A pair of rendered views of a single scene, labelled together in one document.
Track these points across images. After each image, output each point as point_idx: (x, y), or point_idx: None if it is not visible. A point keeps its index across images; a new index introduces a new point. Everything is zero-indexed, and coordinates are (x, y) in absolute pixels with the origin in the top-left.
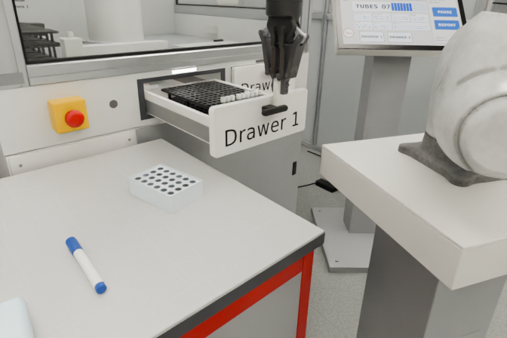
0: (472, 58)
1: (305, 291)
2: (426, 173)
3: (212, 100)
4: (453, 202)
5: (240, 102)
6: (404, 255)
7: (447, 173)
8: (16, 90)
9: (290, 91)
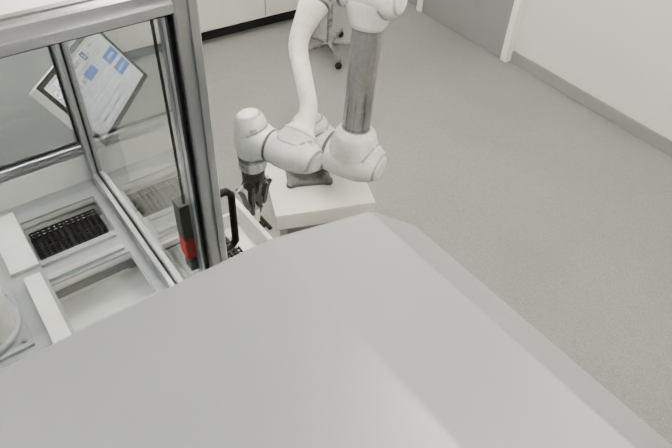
0: (362, 153)
1: None
2: (318, 188)
3: (230, 252)
4: (345, 191)
5: (267, 234)
6: (312, 226)
7: (324, 182)
8: None
9: (244, 207)
